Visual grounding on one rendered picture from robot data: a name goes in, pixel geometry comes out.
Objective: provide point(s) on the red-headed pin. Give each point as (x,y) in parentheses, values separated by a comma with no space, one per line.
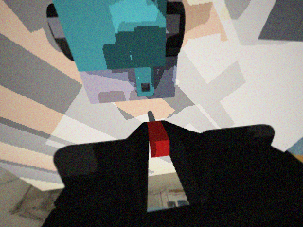
(158,138)

